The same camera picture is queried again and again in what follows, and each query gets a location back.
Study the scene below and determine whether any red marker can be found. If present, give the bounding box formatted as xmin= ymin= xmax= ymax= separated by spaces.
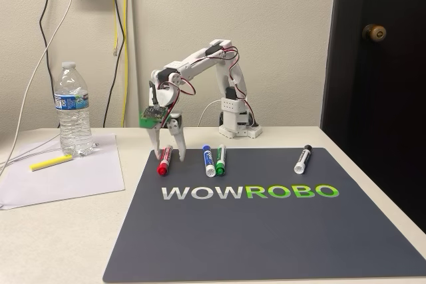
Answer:
xmin=156 ymin=144 xmax=175 ymax=177

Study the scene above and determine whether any green marker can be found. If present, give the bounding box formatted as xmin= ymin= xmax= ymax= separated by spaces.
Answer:
xmin=215 ymin=144 xmax=228 ymax=177

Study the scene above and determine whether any black marker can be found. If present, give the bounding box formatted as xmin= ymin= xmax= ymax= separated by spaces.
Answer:
xmin=294 ymin=144 xmax=314 ymax=176

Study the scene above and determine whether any blue marker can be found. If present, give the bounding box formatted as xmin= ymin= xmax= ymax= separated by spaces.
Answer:
xmin=201 ymin=144 xmax=217 ymax=178

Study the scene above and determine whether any clear plastic water bottle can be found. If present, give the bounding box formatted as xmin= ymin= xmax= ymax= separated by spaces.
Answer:
xmin=53 ymin=61 xmax=94 ymax=158

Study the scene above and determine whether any white paper sheet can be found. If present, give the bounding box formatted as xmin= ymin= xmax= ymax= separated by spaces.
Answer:
xmin=0 ymin=132 xmax=126 ymax=211

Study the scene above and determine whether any dark grey WOWROBO mat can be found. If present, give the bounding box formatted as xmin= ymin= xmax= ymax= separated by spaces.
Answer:
xmin=102 ymin=147 xmax=426 ymax=284

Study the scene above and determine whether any yellow highlighter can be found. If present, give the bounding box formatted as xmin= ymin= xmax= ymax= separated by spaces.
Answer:
xmin=29 ymin=154 xmax=74 ymax=172

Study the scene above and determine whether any dark door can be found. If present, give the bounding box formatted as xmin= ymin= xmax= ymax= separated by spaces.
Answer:
xmin=319 ymin=0 xmax=426 ymax=233

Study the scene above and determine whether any brass door knob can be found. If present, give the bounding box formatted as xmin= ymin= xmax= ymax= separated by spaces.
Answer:
xmin=361 ymin=23 xmax=387 ymax=43

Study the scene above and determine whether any green camera board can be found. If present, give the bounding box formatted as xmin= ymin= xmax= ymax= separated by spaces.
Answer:
xmin=138 ymin=104 xmax=168 ymax=131

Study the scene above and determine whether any red servo wire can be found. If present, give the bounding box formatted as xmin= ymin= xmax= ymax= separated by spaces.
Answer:
xmin=159 ymin=44 xmax=259 ymax=129

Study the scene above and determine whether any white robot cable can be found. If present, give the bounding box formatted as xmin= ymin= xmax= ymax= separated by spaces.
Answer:
xmin=198 ymin=98 xmax=223 ymax=128

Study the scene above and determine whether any thin yellow cable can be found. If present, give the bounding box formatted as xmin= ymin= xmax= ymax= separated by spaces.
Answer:
xmin=112 ymin=0 xmax=120 ymax=57

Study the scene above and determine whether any black cable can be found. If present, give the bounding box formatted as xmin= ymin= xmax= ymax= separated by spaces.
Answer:
xmin=102 ymin=0 xmax=129 ymax=128
xmin=38 ymin=0 xmax=57 ymax=94

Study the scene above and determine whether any thick yellow cable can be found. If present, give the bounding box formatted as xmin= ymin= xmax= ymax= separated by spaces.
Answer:
xmin=120 ymin=0 xmax=130 ymax=128

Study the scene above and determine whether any white charging cable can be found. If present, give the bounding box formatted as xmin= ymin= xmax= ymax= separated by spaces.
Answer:
xmin=0 ymin=137 xmax=101 ymax=169

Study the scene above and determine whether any long white cable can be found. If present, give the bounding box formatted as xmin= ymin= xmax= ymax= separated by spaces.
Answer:
xmin=0 ymin=0 xmax=79 ymax=178

